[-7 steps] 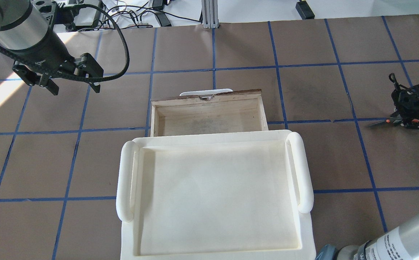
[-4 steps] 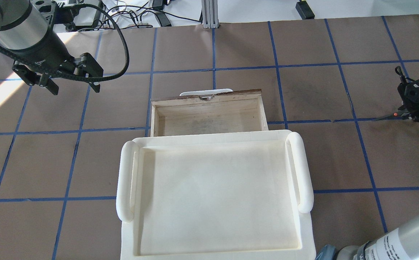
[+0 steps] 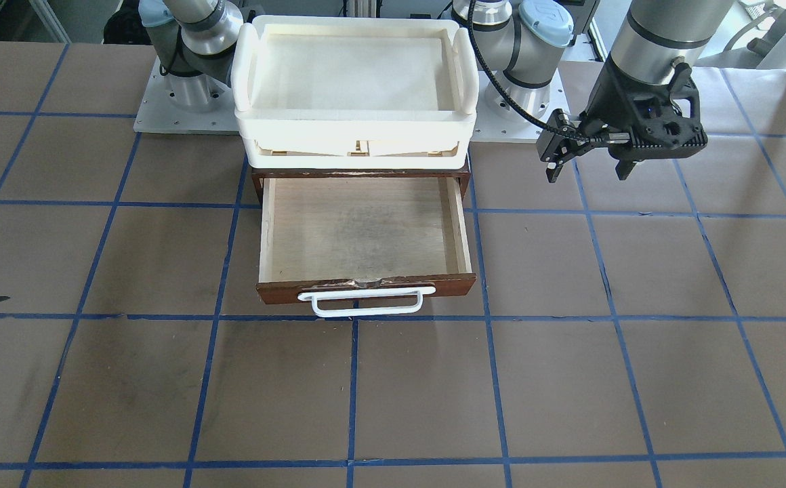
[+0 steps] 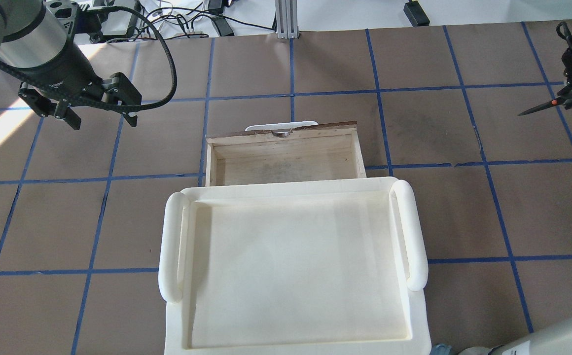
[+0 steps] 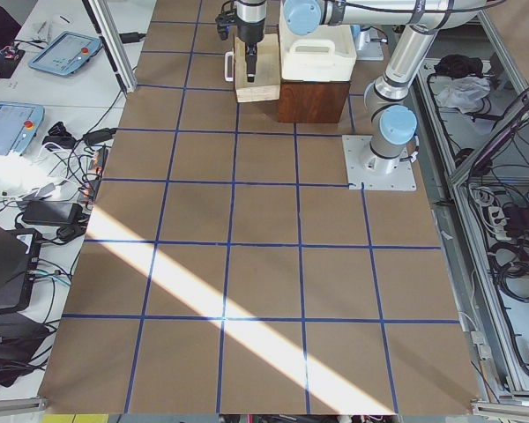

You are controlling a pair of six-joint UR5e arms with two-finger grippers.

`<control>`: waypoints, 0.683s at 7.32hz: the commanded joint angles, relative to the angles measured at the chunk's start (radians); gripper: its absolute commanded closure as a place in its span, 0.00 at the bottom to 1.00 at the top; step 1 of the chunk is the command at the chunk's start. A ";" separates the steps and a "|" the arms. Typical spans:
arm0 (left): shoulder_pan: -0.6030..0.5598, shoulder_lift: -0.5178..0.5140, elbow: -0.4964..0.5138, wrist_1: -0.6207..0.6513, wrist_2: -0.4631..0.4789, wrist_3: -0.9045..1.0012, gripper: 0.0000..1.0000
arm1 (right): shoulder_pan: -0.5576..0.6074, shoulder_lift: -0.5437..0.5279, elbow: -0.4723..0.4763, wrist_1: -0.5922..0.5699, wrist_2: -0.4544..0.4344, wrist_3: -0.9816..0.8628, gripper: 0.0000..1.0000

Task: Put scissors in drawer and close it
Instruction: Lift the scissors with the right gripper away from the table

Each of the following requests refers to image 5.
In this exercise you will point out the aluminium frame post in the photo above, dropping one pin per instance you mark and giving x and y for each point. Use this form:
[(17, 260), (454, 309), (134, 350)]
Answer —
[(104, 26)]

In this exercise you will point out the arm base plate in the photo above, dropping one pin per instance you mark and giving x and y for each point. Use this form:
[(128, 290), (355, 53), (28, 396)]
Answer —
[(367, 171)]

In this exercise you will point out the black cloth bundle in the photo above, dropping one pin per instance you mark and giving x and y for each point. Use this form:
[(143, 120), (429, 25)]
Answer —
[(459, 66)]

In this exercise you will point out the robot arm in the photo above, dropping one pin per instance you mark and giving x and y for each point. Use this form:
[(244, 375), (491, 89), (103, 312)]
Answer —
[(394, 125)]

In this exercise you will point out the blue teach pendant far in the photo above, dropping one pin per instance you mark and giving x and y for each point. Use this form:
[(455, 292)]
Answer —
[(66, 54)]

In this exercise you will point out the blue teach pendant near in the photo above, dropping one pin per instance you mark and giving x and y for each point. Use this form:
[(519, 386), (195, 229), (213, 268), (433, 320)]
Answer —
[(19, 123)]

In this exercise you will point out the white plastic tray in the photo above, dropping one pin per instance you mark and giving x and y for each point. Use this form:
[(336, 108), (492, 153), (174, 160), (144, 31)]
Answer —
[(325, 55)]

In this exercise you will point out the black laptop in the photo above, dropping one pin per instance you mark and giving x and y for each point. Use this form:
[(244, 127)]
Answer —
[(19, 254)]

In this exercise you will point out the blue teach pendant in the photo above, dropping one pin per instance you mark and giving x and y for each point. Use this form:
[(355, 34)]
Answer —
[(19, 123), (66, 54)]

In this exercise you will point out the dark brown wooden cabinet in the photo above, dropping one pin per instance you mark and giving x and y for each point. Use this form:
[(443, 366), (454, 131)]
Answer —
[(311, 102)]

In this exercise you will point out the white crumpled cloth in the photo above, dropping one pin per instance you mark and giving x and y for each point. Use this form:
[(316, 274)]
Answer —
[(465, 94)]

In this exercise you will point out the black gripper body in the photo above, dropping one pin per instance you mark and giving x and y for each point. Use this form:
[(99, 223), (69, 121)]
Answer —
[(249, 32)]

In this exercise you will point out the black power brick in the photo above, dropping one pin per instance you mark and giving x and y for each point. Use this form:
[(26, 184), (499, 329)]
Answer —
[(51, 213)]

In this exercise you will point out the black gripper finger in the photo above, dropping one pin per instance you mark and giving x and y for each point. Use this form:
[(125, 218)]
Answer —
[(251, 62)]

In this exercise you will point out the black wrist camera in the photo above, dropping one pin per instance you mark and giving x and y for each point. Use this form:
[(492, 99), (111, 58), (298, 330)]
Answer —
[(225, 19)]

